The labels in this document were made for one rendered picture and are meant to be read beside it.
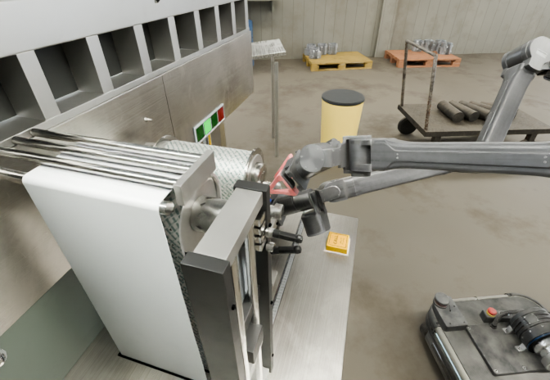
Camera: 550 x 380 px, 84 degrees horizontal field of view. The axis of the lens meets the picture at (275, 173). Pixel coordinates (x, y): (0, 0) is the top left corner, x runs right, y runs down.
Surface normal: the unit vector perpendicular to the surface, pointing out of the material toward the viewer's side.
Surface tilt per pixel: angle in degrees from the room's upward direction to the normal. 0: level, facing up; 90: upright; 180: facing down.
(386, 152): 74
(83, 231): 90
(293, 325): 0
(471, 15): 90
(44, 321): 90
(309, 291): 0
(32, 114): 90
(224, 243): 0
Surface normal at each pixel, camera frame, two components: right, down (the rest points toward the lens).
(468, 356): 0.00, -0.83
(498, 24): 0.09, 0.56
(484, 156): -0.74, 0.13
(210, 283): -0.29, 0.54
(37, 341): 0.96, 0.15
